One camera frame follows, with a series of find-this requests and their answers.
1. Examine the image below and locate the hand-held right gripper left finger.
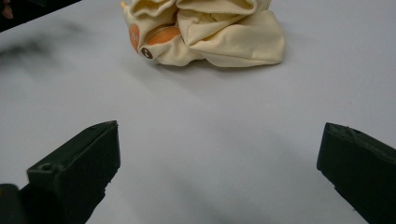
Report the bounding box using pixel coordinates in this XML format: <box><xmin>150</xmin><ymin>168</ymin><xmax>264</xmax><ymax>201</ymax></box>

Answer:
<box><xmin>18</xmin><ymin>120</ymin><xmax>121</xmax><ymax>224</ymax></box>

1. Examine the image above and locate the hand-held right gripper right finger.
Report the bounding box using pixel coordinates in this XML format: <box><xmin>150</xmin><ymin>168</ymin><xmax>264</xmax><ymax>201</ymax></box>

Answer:
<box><xmin>316</xmin><ymin>122</ymin><xmax>396</xmax><ymax>224</ymax></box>

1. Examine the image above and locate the cream children's garment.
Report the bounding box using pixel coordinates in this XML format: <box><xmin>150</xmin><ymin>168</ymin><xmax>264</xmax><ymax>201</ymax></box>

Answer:
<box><xmin>120</xmin><ymin>0</ymin><xmax>286</xmax><ymax>68</ymax></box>

